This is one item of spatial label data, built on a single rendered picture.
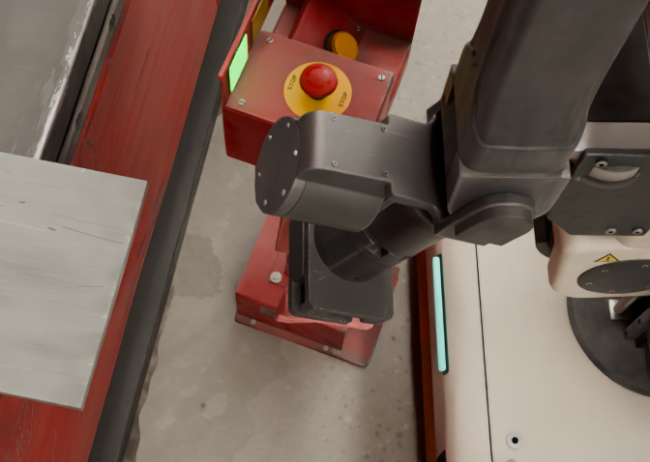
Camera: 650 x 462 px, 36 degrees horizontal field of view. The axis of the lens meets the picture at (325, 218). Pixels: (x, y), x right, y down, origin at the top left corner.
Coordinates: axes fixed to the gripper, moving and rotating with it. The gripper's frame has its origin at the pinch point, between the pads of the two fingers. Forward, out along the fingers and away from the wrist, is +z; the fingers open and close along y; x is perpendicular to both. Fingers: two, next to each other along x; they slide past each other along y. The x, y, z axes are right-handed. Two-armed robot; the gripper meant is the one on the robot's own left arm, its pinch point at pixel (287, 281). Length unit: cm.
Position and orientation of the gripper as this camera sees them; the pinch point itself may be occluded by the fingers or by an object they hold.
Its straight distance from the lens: 74.7
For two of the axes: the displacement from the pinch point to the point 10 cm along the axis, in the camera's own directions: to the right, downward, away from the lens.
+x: 8.7, 1.9, 4.6
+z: -5.0, 3.4, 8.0
